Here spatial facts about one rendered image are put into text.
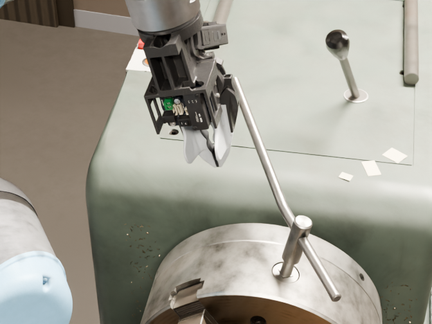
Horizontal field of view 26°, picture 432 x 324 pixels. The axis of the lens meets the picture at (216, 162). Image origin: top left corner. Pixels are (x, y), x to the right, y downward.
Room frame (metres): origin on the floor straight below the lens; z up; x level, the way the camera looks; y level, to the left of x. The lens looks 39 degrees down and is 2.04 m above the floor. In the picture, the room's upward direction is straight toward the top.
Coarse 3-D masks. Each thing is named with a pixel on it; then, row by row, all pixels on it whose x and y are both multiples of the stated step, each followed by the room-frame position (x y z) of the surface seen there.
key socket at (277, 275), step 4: (276, 264) 0.80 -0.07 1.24; (280, 264) 0.80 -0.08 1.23; (276, 268) 0.80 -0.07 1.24; (280, 268) 0.80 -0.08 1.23; (272, 272) 0.79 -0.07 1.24; (276, 272) 0.79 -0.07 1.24; (292, 272) 0.79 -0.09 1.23; (296, 272) 0.79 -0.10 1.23; (276, 276) 0.78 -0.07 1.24; (280, 276) 0.78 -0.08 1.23; (292, 276) 0.79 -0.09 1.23; (296, 276) 0.79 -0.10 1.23; (280, 280) 0.78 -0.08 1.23; (284, 280) 0.78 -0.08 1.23; (288, 280) 0.78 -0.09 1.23; (292, 280) 0.78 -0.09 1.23; (296, 280) 0.78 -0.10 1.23
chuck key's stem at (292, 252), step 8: (304, 216) 0.80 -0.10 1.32; (296, 224) 0.78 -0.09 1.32; (304, 224) 0.78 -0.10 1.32; (296, 232) 0.78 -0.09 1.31; (304, 232) 0.78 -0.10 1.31; (288, 240) 0.79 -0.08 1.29; (296, 240) 0.78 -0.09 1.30; (288, 248) 0.78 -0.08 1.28; (296, 248) 0.78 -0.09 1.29; (288, 256) 0.78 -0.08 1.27; (296, 256) 0.78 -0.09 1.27; (288, 264) 0.78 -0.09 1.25; (280, 272) 0.79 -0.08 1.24; (288, 272) 0.78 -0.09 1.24
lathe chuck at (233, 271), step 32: (192, 256) 0.84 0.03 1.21; (224, 256) 0.82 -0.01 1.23; (256, 256) 0.81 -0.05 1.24; (160, 288) 0.82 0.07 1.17; (224, 288) 0.77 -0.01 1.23; (256, 288) 0.76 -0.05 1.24; (288, 288) 0.76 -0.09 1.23; (320, 288) 0.78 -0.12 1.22; (352, 288) 0.80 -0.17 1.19; (160, 320) 0.77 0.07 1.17; (224, 320) 0.76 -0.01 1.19; (256, 320) 0.76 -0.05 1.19; (288, 320) 0.74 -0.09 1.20; (320, 320) 0.74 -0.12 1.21; (352, 320) 0.75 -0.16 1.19
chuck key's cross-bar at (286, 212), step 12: (240, 84) 0.99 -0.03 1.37; (240, 96) 0.97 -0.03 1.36; (240, 108) 0.96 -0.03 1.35; (252, 120) 0.94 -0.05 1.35; (252, 132) 0.92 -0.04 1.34; (264, 156) 0.89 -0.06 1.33; (264, 168) 0.88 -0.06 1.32; (276, 180) 0.86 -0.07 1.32; (276, 192) 0.85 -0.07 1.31; (288, 216) 0.81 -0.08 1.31; (300, 240) 0.77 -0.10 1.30; (312, 252) 0.76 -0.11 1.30; (312, 264) 0.74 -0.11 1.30; (324, 276) 0.72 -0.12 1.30; (336, 288) 0.71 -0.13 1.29; (336, 300) 0.70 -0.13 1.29
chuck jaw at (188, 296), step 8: (192, 288) 0.79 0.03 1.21; (200, 288) 0.78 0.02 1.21; (176, 296) 0.79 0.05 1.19; (184, 296) 0.78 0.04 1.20; (192, 296) 0.77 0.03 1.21; (176, 304) 0.77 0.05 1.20; (184, 304) 0.77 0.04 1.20; (192, 304) 0.77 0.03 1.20; (200, 304) 0.76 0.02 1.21; (184, 312) 0.77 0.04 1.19; (192, 312) 0.76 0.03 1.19; (200, 312) 0.76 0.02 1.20; (208, 312) 0.76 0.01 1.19; (184, 320) 0.75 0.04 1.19; (192, 320) 0.75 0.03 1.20; (200, 320) 0.74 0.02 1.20; (208, 320) 0.75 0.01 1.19
